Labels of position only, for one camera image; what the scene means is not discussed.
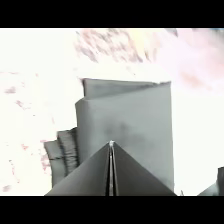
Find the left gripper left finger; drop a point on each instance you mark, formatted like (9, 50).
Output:
(86, 178)

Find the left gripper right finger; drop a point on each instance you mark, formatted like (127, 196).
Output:
(136, 178)

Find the dark grey pants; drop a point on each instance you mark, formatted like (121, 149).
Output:
(133, 113)

